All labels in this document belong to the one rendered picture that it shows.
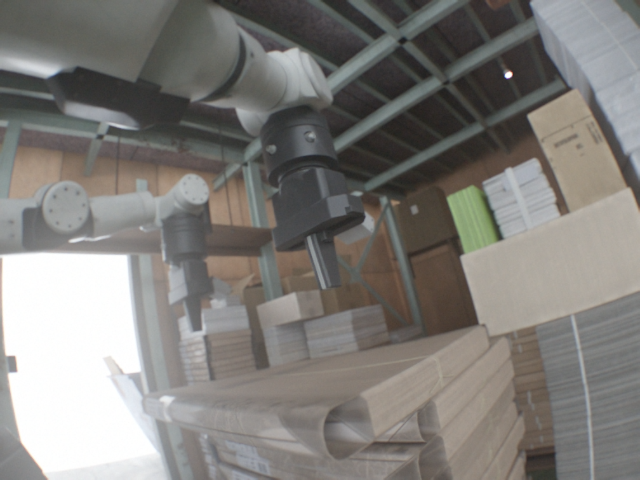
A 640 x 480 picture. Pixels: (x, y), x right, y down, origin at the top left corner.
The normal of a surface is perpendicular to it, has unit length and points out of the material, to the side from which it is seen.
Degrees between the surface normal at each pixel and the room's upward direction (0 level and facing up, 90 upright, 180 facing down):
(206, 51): 146
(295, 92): 133
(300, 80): 119
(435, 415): 90
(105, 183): 90
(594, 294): 90
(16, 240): 138
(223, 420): 79
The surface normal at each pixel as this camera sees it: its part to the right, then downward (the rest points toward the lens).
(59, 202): 0.85, 0.11
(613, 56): -0.69, -0.04
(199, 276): 0.70, -0.34
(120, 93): 0.71, 0.61
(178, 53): 0.43, 0.56
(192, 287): 0.01, -0.27
